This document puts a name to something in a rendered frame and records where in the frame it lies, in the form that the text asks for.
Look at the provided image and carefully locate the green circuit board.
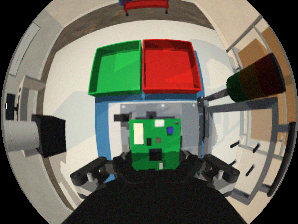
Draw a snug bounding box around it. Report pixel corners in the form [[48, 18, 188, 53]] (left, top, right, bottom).
[[129, 119, 181, 171]]

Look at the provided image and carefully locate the red bin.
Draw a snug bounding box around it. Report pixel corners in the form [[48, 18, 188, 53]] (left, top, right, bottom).
[[142, 39, 202, 94]]

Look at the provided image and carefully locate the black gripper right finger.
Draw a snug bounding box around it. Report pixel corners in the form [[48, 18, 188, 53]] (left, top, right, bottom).
[[167, 148, 240, 197]]

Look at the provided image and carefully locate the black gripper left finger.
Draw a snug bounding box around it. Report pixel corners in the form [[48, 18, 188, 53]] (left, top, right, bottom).
[[70, 149, 144, 199]]

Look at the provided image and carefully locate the green bin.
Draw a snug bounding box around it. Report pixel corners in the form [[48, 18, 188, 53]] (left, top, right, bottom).
[[88, 40, 142, 97]]

